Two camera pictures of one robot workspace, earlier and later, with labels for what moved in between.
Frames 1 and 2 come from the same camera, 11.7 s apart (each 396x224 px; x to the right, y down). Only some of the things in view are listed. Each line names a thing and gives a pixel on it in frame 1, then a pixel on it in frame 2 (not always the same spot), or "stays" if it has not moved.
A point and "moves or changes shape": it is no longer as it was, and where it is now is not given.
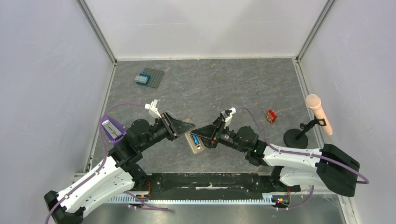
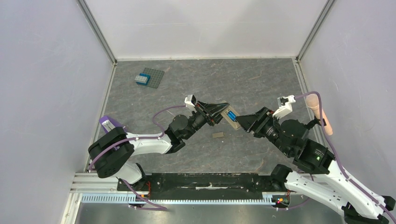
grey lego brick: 141,79 stays
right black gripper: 217,129 → 258,122
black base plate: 224,185 stays
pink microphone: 314,101 stays
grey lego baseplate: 156,76 stays
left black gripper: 174,126 → 211,112
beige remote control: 193,142 → 235,124
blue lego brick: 144,75 stays
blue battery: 196,139 moves or changes shape
